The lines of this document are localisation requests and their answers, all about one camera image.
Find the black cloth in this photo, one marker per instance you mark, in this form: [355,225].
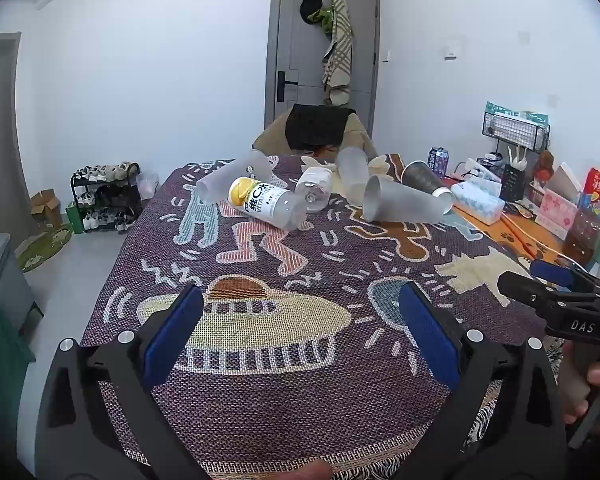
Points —
[317,125]

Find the green round rug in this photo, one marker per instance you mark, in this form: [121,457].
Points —
[45,247]

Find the large frosted plastic cup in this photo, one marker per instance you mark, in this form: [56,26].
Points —
[405,200]

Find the cardboard box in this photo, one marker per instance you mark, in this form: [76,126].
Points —
[45,207]

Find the dark smoky plastic cup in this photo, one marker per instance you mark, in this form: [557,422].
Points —
[422,176]

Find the grey cabinet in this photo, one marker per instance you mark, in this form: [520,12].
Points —
[5,280]

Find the black hat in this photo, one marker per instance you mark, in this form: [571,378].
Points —
[310,7]

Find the brown plush toy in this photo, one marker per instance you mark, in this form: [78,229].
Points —
[545,165]

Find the green cloth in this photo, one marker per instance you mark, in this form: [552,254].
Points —
[0,370]

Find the white card box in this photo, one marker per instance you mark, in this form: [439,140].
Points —
[567,180]

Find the white label plastic bottle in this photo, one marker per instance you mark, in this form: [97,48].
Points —
[314,187]

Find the orange paw print mat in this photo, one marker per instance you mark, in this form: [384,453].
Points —
[520,240]

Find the pink flowered box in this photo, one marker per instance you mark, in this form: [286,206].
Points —
[557,210]

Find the grey door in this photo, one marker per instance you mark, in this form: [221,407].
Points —
[295,40]

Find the teal packet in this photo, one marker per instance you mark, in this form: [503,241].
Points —
[500,109]

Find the clear plastic bag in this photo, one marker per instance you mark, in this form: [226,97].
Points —
[147,185]

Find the patterned tissue box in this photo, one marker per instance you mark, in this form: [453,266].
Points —
[477,201]

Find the white wall box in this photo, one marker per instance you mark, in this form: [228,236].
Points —
[450,50]

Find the brown plastic bottle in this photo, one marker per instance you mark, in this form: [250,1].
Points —
[582,235]

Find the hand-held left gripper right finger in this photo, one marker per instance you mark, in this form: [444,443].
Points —
[430,335]

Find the printed woven blanket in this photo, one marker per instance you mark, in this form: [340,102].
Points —
[300,320]

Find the black eyeglasses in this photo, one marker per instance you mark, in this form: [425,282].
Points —
[520,210]

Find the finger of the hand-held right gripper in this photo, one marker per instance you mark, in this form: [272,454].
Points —
[535,292]
[550,271]

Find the rows of shoes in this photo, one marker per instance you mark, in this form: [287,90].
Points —
[105,172]

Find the red snack packet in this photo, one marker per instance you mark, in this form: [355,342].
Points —
[596,192]

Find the green plush toy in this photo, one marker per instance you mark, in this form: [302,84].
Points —
[326,20]

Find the blue drink can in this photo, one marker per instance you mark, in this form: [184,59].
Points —
[438,162]

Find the black shoe rack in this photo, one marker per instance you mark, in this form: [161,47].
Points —
[107,202]

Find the white device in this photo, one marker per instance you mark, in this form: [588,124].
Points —
[482,170]

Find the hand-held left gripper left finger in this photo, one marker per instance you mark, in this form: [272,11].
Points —
[172,340]

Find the black utensil holder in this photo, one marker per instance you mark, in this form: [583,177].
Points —
[514,182]

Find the plaid scarf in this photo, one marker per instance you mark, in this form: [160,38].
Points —
[341,50]

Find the green bag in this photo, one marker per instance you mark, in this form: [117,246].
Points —
[74,217]

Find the clear bottle with yellow label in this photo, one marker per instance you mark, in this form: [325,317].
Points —
[267,202]

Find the person's right hand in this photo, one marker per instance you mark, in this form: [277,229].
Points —
[575,385]

